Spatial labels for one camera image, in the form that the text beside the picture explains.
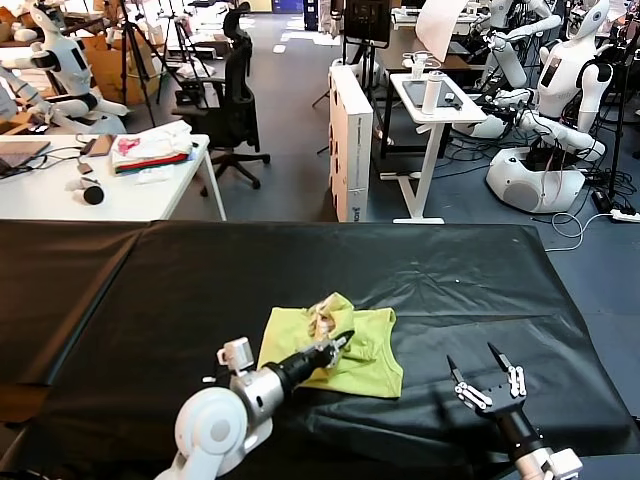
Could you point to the white insulated bottle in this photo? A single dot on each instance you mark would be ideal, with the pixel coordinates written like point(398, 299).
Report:
point(431, 95)

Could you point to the short black tripod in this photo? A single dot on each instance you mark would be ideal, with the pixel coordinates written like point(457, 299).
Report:
point(185, 45)

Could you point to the grey tablet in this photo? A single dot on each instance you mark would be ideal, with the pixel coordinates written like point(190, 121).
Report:
point(412, 92)

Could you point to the white humanoid robot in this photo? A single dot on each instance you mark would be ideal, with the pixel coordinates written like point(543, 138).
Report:
point(555, 90)
point(70, 70)

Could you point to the yellow-green t-shirt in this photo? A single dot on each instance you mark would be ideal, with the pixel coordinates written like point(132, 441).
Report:
point(370, 360)

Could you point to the small white drone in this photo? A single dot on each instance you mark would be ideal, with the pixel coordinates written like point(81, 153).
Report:
point(417, 67)

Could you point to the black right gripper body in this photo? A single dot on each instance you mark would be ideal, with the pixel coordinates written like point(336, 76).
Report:
point(510, 415)

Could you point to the black monitor on stand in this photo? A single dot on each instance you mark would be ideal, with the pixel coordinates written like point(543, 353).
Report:
point(365, 20)

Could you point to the white power strip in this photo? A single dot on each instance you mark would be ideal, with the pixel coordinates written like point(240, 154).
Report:
point(625, 216)

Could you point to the small white standing desk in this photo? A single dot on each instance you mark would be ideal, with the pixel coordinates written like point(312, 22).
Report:
point(430, 130)

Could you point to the white humanoid robot left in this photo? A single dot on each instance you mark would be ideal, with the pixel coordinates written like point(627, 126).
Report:
point(70, 70)

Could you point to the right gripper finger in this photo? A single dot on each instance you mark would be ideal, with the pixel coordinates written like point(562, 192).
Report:
point(515, 380)
point(472, 392)

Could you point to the stack of folded clothes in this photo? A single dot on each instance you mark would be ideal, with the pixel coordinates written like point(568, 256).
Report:
point(150, 150)

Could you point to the white humanoid robot right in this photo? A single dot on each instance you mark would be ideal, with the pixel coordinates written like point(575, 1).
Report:
point(555, 90)

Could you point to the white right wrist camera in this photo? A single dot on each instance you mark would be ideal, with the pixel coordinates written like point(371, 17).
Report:
point(565, 465)

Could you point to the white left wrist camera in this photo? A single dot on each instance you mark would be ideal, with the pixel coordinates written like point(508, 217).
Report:
point(237, 356)

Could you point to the small grey adapter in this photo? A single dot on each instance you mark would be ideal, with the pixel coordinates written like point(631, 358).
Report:
point(85, 166)

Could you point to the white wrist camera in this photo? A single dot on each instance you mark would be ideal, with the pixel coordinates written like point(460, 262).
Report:
point(565, 465)
point(237, 356)

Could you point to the grey laptop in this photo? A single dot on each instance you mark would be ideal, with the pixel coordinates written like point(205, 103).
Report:
point(20, 152)

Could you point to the white curved board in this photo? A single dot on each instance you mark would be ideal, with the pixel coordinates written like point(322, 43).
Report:
point(440, 30)

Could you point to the white humanoid robot raised arm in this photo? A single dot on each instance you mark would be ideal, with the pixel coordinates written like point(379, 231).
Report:
point(507, 60)

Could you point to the tall white cardboard box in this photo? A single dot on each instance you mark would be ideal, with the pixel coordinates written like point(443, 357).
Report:
point(352, 150)

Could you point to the black office chair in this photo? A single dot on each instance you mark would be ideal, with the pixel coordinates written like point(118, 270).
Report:
point(235, 110)

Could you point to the tall black tripod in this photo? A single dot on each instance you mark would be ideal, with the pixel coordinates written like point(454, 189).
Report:
point(131, 50)

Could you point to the black light stand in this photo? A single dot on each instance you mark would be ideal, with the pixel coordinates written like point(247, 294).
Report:
point(617, 125)

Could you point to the brown phone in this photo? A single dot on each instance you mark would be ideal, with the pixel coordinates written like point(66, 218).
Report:
point(102, 146)

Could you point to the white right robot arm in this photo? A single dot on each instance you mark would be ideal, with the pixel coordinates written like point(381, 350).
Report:
point(532, 465)

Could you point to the brown cardboard box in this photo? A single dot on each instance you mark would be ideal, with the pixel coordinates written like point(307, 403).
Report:
point(107, 75)

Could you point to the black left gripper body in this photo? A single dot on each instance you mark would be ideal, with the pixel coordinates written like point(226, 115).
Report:
point(302, 365)

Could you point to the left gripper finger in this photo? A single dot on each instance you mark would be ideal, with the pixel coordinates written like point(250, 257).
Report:
point(332, 342)
point(340, 352)

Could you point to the long white desk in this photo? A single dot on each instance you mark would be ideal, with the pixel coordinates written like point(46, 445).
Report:
point(40, 200)

